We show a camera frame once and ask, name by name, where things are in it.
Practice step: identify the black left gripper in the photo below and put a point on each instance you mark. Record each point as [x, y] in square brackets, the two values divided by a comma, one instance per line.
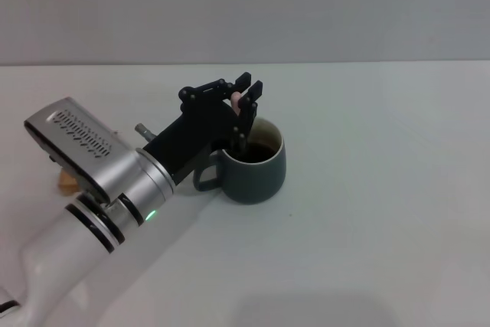
[195, 131]

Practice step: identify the grey ceramic cup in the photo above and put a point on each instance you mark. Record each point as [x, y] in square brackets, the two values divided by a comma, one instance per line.
[260, 185]

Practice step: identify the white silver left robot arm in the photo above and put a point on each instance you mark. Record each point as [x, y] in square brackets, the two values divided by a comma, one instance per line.
[76, 258]

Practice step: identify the dark coffee liquid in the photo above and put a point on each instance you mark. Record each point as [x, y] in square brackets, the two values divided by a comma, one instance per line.
[264, 152]

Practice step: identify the metal plug connector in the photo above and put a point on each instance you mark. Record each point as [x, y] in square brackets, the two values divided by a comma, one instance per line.
[144, 131]

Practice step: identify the light wooden block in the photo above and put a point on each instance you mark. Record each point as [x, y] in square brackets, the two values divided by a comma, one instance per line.
[67, 185]

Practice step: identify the silver vented wrist camera box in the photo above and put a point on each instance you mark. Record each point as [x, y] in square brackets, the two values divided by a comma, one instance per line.
[76, 139]

